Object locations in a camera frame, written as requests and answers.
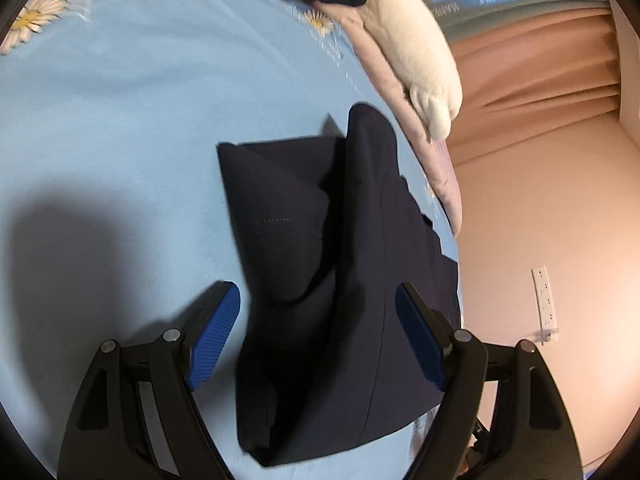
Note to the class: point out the pink curtain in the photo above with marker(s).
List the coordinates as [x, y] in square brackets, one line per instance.
[525, 85]

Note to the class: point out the white wall socket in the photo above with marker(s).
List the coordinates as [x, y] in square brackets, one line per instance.
[544, 295]

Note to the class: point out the white fluffy pillow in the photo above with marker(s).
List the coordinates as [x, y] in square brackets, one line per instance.
[415, 45]

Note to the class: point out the navy zip jacket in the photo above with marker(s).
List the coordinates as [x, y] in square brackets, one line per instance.
[310, 260]

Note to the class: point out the pink quilt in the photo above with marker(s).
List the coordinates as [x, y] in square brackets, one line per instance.
[385, 90]

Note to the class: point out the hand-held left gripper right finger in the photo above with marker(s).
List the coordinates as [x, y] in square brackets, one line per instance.
[420, 340]

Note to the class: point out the blue floral bed sheet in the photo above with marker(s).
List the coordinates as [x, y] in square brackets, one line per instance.
[125, 135]

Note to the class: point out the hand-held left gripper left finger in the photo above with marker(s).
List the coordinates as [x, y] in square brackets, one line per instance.
[212, 340]

